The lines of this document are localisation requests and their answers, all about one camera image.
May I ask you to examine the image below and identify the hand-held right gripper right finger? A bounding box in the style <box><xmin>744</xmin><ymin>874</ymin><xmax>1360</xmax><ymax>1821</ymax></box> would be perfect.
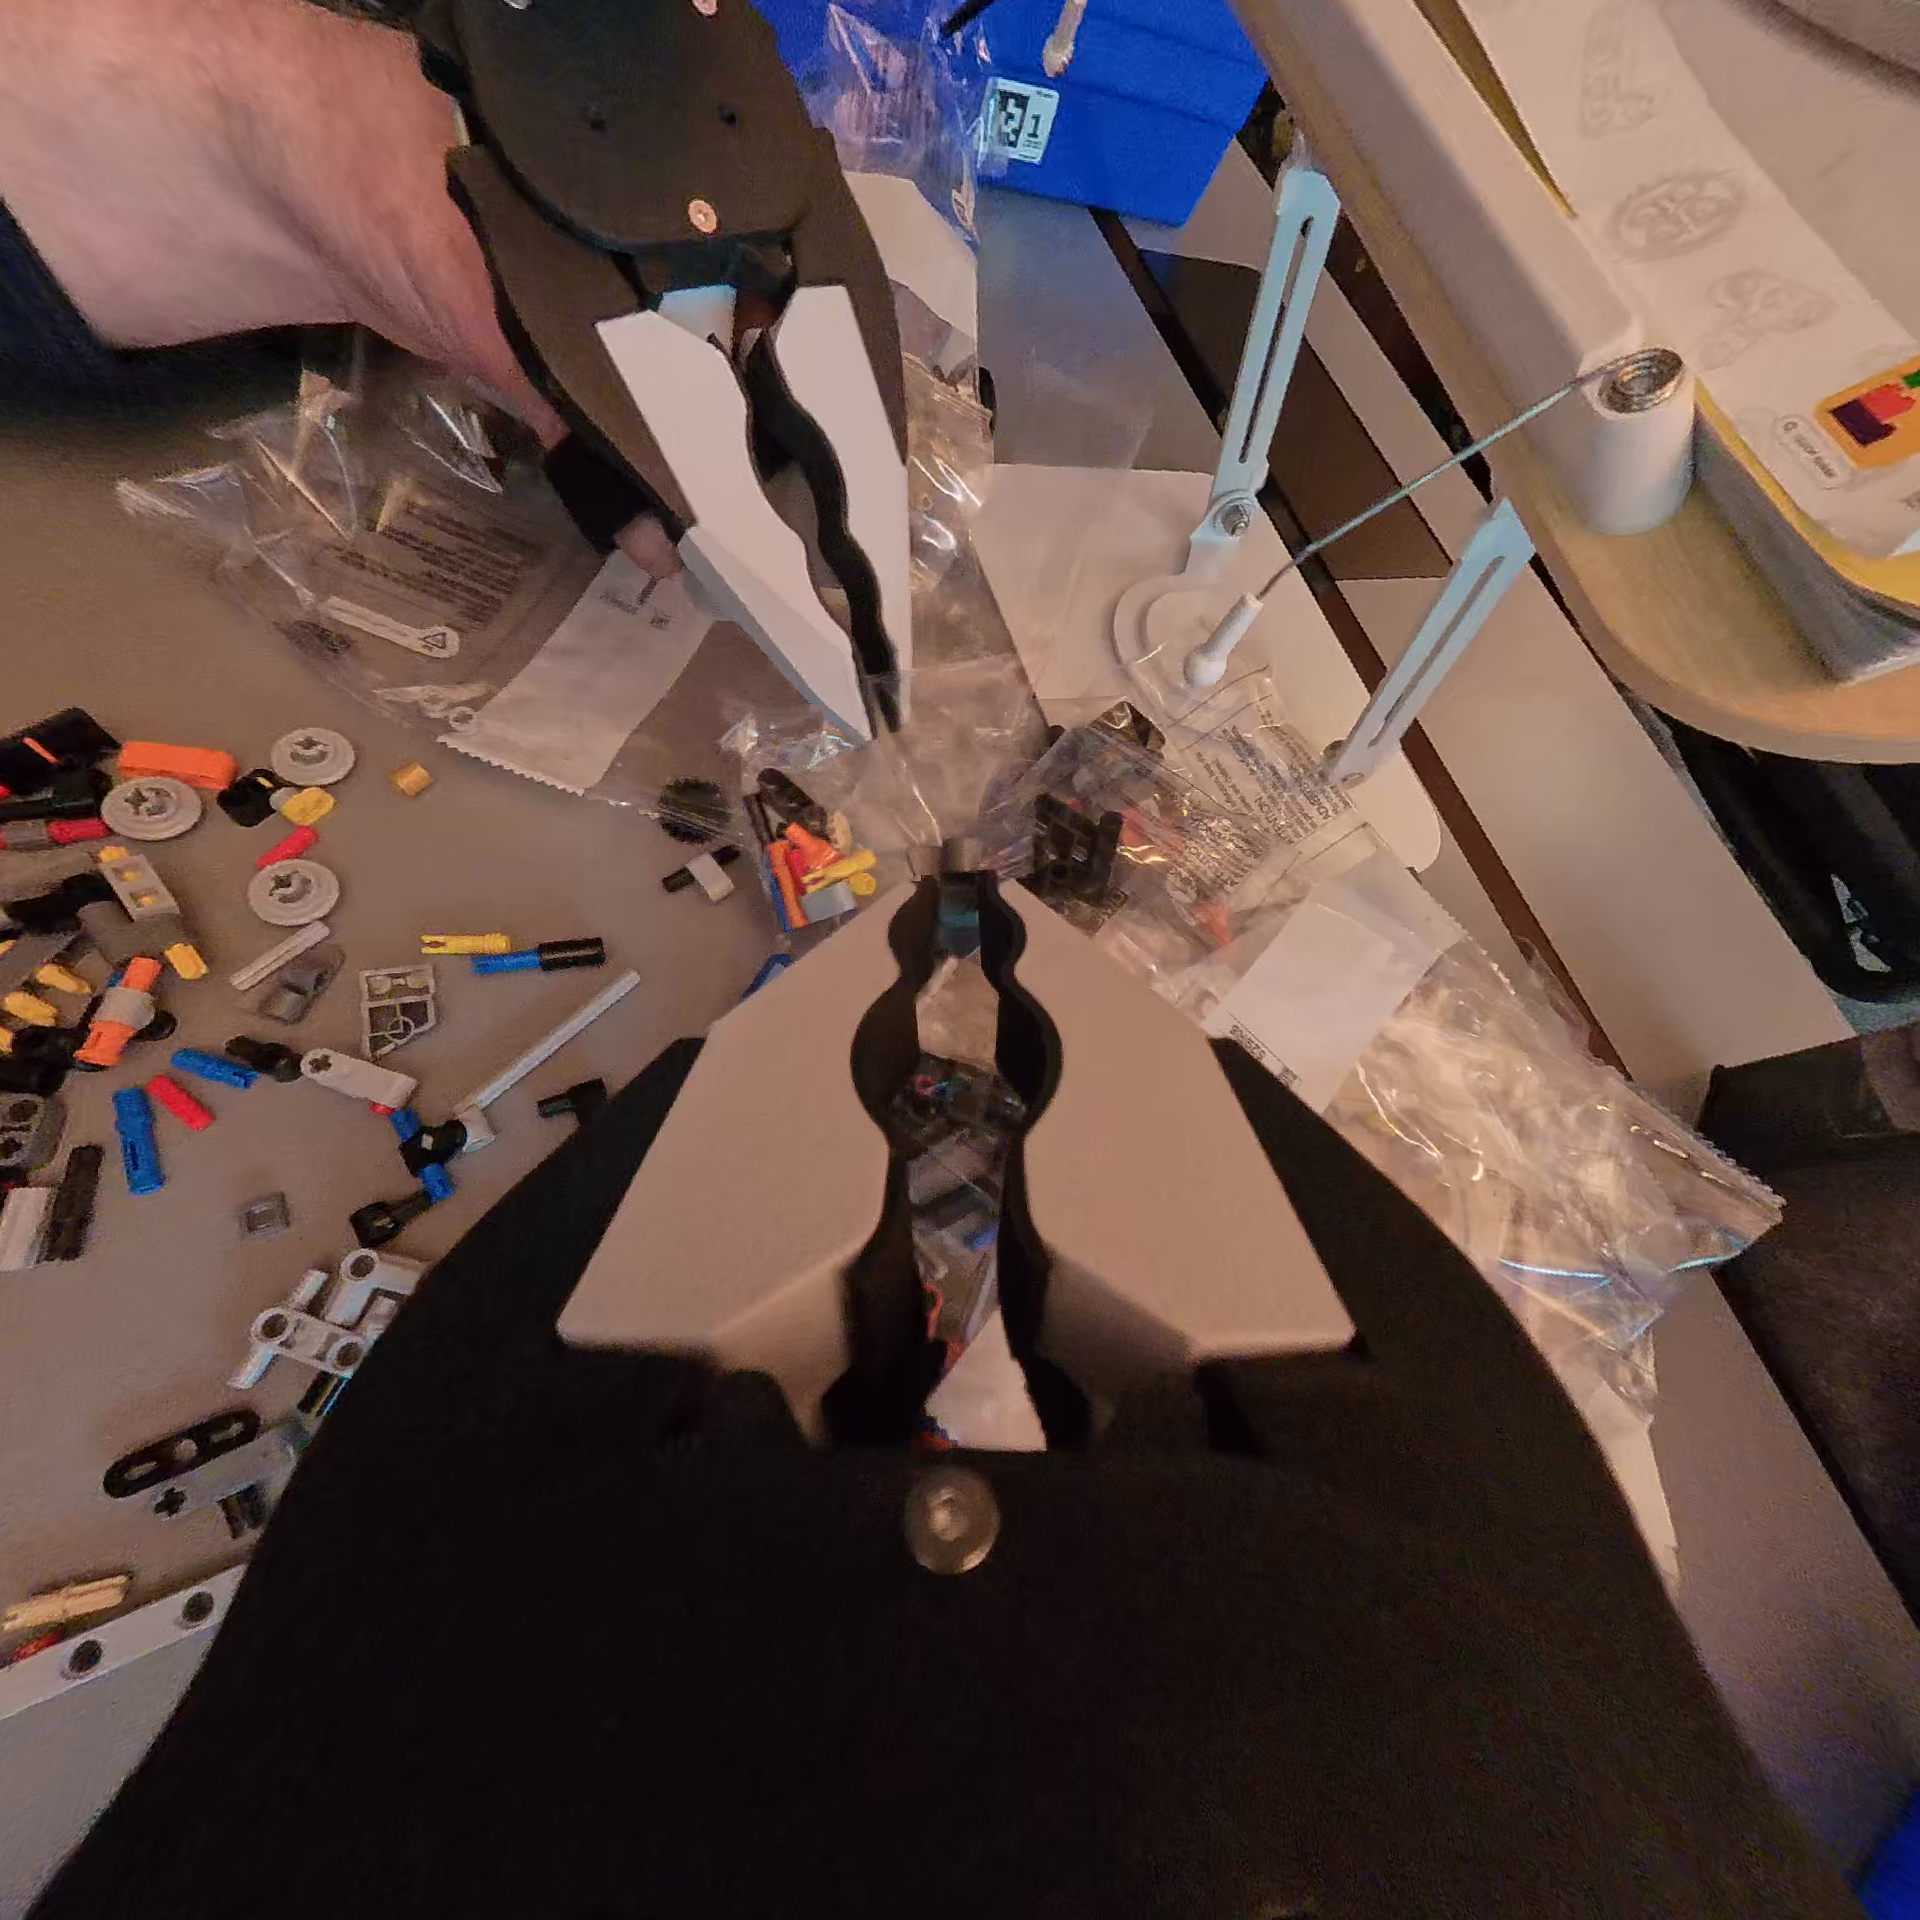
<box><xmin>978</xmin><ymin>877</ymin><xmax>1365</xmax><ymax>1441</ymax></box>

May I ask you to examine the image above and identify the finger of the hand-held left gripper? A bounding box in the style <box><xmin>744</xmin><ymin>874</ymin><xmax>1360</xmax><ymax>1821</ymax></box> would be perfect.
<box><xmin>773</xmin><ymin>280</ymin><xmax>917</xmax><ymax>676</ymax></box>
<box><xmin>592</xmin><ymin>298</ymin><xmax>905</xmax><ymax>745</ymax></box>

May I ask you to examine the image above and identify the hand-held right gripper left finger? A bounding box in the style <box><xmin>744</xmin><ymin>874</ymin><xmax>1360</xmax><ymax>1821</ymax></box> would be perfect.
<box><xmin>554</xmin><ymin>881</ymin><xmax>946</xmax><ymax>1449</ymax></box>

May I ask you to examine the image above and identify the pile of toy bricks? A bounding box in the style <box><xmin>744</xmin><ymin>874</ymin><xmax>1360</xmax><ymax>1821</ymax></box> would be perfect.
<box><xmin>0</xmin><ymin>703</ymin><xmax>647</xmax><ymax>1652</ymax></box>

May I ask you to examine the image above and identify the person's left hand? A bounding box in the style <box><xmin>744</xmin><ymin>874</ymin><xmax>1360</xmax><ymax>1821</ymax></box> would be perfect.
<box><xmin>193</xmin><ymin>0</ymin><xmax>688</xmax><ymax>588</ymax></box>

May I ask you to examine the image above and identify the serrated white paper bag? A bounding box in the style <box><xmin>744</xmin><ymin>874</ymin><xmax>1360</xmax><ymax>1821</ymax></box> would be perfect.
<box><xmin>441</xmin><ymin>554</ymin><xmax>713</xmax><ymax>797</ymax></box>

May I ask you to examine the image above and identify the flat clear empty bag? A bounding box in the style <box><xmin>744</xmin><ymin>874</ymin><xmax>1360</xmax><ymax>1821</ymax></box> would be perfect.
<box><xmin>119</xmin><ymin>358</ymin><xmax>721</xmax><ymax>797</ymax></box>

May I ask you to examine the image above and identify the crumpled clear bag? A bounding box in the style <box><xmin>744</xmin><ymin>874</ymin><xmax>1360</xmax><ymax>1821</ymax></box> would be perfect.
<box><xmin>1335</xmin><ymin>930</ymin><xmax>1786</xmax><ymax>1441</ymax></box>

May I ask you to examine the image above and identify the blue bin with white tag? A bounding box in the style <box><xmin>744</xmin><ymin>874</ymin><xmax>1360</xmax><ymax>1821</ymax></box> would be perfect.
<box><xmin>750</xmin><ymin>0</ymin><xmax>1269</xmax><ymax>226</ymax></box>

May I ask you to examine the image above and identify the long grey toy beam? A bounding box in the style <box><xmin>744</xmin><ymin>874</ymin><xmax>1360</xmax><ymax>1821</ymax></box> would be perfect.
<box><xmin>0</xmin><ymin>1568</ymin><xmax>243</xmax><ymax>1718</ymax></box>

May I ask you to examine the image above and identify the white instruction booklet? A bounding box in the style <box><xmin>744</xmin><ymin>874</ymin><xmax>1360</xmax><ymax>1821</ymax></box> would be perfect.
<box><xmin>1446</xmin><ymin>0</ymin><xmax>1920</xmax><ymax>684</ymax></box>

